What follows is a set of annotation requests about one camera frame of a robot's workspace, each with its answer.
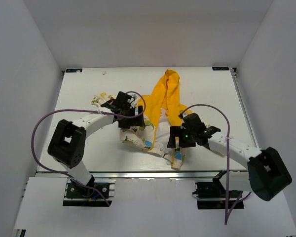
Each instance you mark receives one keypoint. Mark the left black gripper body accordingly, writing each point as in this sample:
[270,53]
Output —
[136,121]

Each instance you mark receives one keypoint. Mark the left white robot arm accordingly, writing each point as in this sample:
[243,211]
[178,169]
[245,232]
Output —
[67,144]

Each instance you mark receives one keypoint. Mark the aluminium table rail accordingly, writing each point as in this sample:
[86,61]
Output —
[158,174]
[233,72]

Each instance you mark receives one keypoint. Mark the aluminium table right rail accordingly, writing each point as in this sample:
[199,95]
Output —
[233,72]

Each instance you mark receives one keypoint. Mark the right blue table label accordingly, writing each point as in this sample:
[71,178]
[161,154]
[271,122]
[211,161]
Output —
[220,68]

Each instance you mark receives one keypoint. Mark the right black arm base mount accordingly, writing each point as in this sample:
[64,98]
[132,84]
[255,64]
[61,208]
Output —
[210,194]

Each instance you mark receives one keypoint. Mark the aluminium table front rail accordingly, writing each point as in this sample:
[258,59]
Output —
[158,174]

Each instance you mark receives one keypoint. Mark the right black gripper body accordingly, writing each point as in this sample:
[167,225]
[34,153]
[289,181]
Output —
[186,137]

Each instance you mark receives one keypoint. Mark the blue table label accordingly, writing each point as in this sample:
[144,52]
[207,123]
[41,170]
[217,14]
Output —
[220,68]
[76,70]

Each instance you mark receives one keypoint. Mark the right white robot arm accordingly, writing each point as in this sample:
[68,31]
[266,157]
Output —
[266,174]

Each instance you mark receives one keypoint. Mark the left blue table label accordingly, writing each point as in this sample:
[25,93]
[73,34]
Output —
[76,70]

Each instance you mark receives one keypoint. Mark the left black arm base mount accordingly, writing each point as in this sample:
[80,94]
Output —
[77,196]

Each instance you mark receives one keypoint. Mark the yellow patterned child jacket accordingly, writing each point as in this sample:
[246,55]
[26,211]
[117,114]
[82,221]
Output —
[162,111]

